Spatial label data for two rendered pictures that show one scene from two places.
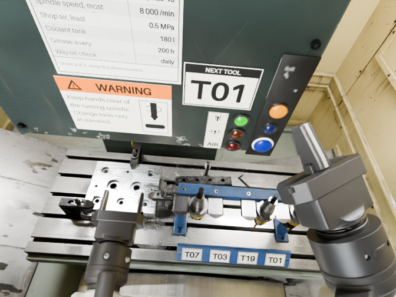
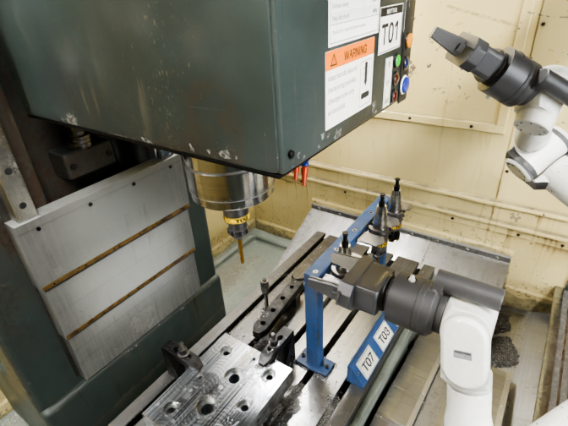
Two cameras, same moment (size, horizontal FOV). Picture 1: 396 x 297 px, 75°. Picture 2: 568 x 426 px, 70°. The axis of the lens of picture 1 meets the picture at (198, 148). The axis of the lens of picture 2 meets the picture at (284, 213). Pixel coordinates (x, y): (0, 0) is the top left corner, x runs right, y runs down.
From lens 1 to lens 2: 0.68 m
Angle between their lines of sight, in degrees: 43
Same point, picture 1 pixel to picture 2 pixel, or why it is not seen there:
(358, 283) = (534, 70)
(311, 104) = not seen: hidden behind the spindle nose
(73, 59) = (338, 25)
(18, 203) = not seen: outside the picture
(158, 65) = (371, 15)
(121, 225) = (372, 270)
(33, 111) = (303, 120)
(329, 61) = not seen: hidden behind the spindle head
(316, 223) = (497, 59)
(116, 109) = (350, 83)
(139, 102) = (361, 65)
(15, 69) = (306, 55)
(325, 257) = (514, 75)
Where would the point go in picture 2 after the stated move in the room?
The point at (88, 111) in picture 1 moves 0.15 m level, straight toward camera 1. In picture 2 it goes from (335, 95) to (445, 91)
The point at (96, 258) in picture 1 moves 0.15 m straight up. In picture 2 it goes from (410, 289) to (422, 205)
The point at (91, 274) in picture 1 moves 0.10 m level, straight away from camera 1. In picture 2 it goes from (429, 297) to (376, 321)
